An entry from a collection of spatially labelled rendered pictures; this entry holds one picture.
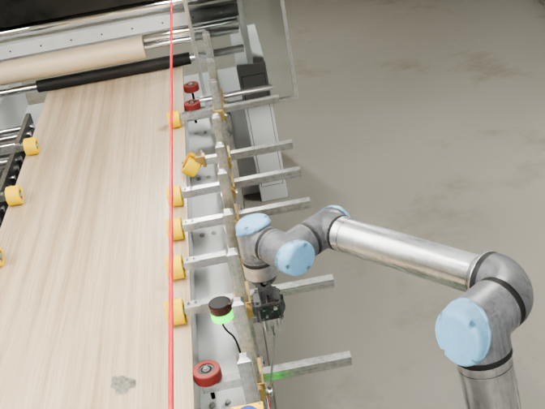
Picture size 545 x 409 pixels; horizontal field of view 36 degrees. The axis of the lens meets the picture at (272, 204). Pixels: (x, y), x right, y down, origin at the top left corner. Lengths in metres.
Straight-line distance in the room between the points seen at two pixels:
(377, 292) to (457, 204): 0.88
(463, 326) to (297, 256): 0.54
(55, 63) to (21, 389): 2.45
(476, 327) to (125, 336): 1.33
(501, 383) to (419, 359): 2.01
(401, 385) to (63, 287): 1.47
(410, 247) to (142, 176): 1.86
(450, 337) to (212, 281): 1.75
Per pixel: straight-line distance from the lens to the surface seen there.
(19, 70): 4.71
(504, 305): 1.67
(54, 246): 3.22
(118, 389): 2.45
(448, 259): 1.83
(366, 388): 3.60
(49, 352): 2.69
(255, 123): 4.77
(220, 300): 2.24
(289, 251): 2.00
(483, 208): 4.70
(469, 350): 1.64
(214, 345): 2.96
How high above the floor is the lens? 2.45
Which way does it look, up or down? 30 degrees down
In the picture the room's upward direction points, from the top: 10 degrees counter-clockwise
